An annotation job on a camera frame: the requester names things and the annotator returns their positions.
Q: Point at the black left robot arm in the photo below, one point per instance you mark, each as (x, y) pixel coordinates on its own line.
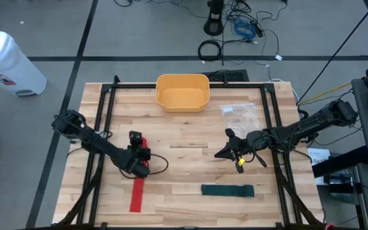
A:
(101, 145)

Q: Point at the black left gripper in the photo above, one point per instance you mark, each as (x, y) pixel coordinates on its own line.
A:
(137, 152)

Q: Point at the red elastic bandage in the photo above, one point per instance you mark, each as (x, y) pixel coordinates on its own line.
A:
(137, 195)

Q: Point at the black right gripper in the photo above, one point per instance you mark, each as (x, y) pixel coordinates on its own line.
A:
(243, 148)

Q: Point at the clear plastic zip bag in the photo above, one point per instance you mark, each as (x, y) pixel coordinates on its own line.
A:
(241, 118)

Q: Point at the white plastic trash can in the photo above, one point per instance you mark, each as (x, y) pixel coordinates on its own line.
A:
(5, 60)

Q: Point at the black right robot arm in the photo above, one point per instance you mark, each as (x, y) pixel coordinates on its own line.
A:
(299, 129)

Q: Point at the black stand base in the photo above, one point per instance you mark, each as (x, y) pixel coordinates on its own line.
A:
(213, 27)

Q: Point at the yellow tape tag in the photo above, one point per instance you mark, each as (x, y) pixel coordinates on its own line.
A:
(241, 162)

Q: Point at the white printed paper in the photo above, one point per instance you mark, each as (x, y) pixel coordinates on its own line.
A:
(318, 156)

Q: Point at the black keyboard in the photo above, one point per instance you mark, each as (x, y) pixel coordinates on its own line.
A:
(228, 76)

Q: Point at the dark green elastic bandage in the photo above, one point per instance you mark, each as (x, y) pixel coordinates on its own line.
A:
(227, 190)

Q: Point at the yellow plastic bin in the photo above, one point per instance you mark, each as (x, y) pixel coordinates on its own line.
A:
(182, 99)

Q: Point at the small red tag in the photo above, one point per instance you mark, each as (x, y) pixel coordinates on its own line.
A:
(329, 226)

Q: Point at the black metal table frame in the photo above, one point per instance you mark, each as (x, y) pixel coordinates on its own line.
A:
(129, 85)

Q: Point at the black flat bar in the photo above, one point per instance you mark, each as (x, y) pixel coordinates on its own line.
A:
(347, 161)

